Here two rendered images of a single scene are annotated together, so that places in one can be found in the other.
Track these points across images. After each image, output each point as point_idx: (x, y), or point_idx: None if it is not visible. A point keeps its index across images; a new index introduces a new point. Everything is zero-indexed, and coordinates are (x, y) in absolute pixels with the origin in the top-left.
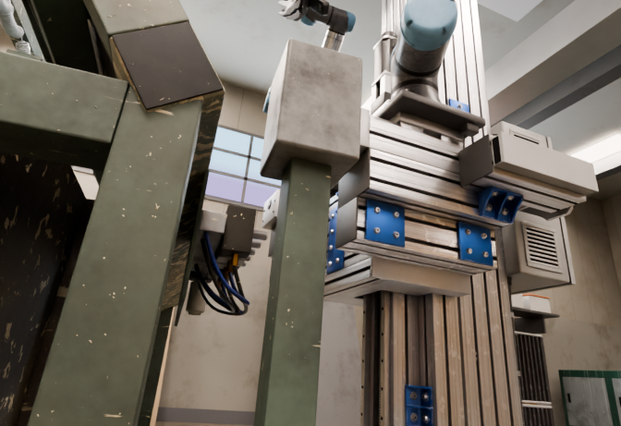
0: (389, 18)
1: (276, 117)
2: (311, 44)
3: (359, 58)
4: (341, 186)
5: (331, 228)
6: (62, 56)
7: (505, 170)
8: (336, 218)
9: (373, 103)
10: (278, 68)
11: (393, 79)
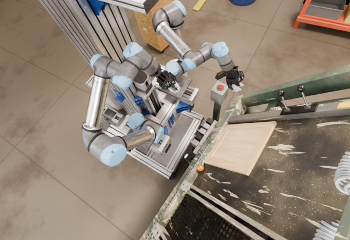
0: (107, 43)
1: (226, 95)
2: (225, 84)
3: (218, 80)
4: (189, 105)
5: (170, 122)
6: None
7: None
8: (171, 118)
9: (147, 89)
10: (225, 91)
11: (178, 77)
